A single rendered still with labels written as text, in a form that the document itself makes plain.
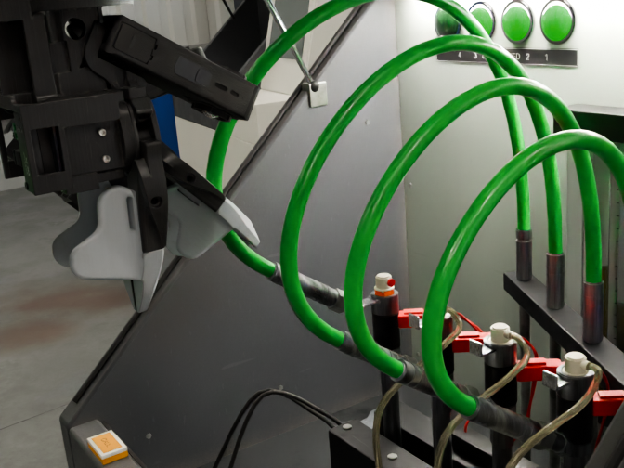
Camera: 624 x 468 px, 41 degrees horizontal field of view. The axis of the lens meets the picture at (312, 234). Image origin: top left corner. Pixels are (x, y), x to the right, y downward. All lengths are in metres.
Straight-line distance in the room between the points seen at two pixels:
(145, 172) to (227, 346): 0.65
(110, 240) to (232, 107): 0.12
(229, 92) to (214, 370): 0.64
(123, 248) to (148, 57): 0.12
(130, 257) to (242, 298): 0.59
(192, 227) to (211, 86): 0.18
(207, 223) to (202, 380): 0.47
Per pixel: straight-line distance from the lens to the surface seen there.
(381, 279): 0.84
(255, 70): 0.73
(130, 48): 0.53
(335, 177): 1.17
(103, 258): 0.54
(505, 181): 0.58
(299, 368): 1.22
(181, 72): 0.54
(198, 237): 0.70
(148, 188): 0.52
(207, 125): 4.28
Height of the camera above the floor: 1.44
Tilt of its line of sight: 16 degrees down
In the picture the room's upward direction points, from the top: 5 degrees counter-clockwise
